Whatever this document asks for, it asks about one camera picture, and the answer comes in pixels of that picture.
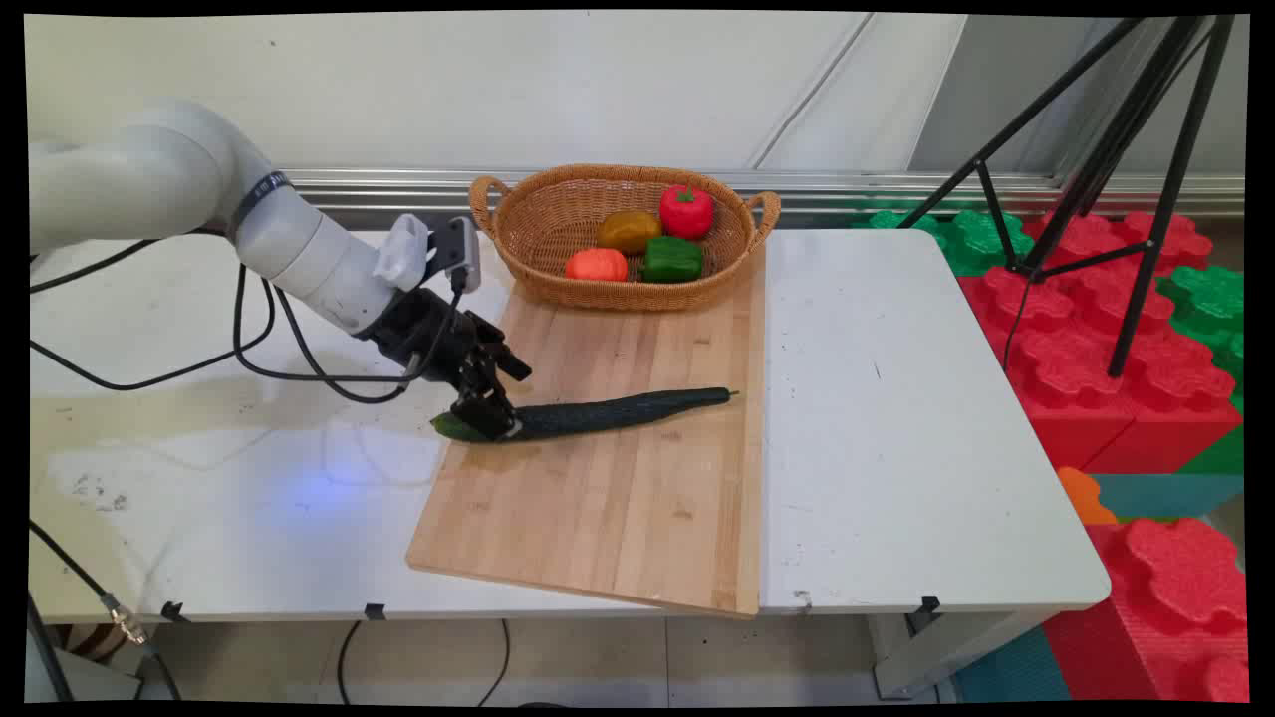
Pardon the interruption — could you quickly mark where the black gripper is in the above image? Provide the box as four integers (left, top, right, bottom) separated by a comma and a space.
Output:
359, 287, 534, 442

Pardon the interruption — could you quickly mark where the long dark green cucumber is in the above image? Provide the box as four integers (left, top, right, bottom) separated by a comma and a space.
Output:
430, 387, 741, 445

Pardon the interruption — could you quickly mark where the yellow toy bell pepper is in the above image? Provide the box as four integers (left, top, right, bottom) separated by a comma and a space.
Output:
596, 209, 663, 256

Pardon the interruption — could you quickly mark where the wooden cutting board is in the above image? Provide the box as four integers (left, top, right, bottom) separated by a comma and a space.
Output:
405, 244, 767, 619

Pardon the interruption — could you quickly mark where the orange tomato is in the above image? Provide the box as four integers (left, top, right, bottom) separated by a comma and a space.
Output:
564, 247, 631, 284

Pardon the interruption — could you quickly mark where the woven wicker basket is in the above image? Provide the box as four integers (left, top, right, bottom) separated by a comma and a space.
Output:
468, 163, 782, 313

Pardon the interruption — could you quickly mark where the green toy bell pepper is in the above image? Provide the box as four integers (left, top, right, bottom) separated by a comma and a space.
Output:
639, 235, 705, 285

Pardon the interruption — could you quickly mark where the red toy bell pepper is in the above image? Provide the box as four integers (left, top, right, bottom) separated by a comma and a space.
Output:
658, 184, 716, 242

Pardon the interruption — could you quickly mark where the green foam block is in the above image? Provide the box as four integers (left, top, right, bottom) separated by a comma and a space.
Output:
1155, 263, 1246, 415
852, 206, 1037, 279

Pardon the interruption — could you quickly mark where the white table leg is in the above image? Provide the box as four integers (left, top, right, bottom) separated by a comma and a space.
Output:
865, 608, 1049, 700

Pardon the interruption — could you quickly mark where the teal foam floor mat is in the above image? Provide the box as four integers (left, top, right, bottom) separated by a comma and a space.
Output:
954, 625, 1074, 704

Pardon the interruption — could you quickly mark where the large red foam block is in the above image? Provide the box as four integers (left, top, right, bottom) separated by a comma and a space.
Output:
954, 209, 1246, 475

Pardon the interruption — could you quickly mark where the orange foam block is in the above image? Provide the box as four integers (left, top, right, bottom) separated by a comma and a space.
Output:
1057, 465, 1120, 527

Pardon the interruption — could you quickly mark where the teal foam block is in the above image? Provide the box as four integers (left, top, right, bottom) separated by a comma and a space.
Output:
1091, 472, 1246, 521

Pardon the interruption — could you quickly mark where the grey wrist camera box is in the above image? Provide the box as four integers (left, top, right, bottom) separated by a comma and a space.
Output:
432, 216, 483, 296

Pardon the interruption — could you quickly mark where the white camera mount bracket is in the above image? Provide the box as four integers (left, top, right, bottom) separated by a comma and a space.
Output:
373, 213, 432, 293

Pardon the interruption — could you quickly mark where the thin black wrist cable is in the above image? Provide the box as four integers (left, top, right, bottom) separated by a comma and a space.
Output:
29, 237, 469, 405

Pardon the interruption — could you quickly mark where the black cable under table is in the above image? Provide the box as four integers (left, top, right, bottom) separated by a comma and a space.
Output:
336, 618, 512, 708

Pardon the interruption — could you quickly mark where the black velcro arm strap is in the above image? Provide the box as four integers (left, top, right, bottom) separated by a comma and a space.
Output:
235, 170, 293, 238

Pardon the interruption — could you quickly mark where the black cable with metal connector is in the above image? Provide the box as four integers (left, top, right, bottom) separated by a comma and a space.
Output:
28, 518, 182, 702

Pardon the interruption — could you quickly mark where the aluminium wall rail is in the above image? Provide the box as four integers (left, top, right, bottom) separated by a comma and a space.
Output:
274, 166, 1246, 217

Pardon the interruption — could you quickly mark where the black camera tripod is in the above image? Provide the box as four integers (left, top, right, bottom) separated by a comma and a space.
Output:
896, 14, 1238, 380

